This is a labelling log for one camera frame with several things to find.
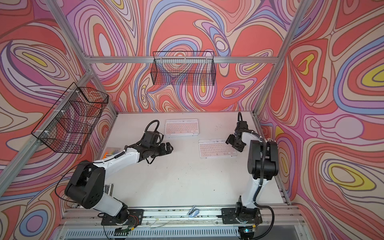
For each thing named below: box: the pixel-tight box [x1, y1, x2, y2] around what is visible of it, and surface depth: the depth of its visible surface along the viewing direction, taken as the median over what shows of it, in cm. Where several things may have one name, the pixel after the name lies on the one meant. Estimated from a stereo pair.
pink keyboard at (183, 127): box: [164, 118, 199, 137], surface depth 109 cm
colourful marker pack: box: [102, 147, 122, 159], surface depth 98 cm
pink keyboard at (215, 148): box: [198, 139, 237, 159], surface depth 100 cm
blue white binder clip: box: [186, 205, 200, 218], surface depth 75 cm
